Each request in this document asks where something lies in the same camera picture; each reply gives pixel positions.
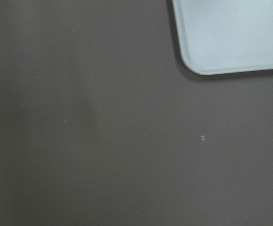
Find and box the cream rabbit tray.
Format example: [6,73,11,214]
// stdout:
[172,0,273,75]

